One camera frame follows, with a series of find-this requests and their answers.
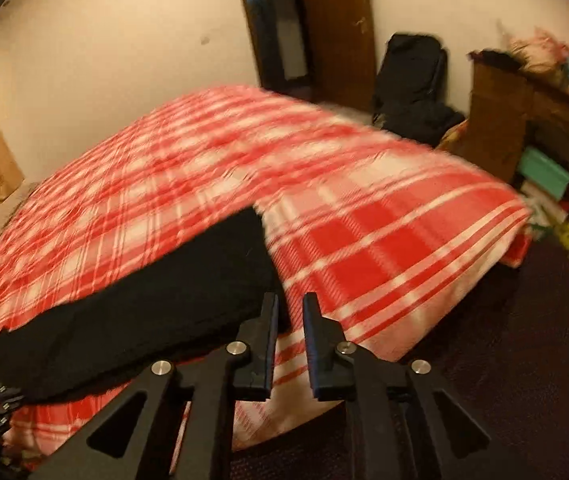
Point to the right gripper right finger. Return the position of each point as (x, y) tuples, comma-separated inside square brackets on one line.
[(404, 422)]

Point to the brown wooden dresser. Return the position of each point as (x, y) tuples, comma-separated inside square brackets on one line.
[(510, 111)]

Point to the black pants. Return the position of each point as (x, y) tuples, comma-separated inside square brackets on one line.
[(188, 303)]

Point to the black backpack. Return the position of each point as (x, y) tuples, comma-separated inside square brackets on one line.
[(408, 97)]

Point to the brown wooden door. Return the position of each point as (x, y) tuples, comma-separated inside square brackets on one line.
[(343, 51)]

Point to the teal box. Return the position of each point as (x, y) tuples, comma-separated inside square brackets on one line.
[(543, 172)]

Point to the striped grey pillow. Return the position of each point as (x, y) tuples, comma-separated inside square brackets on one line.
[(11, 205)]

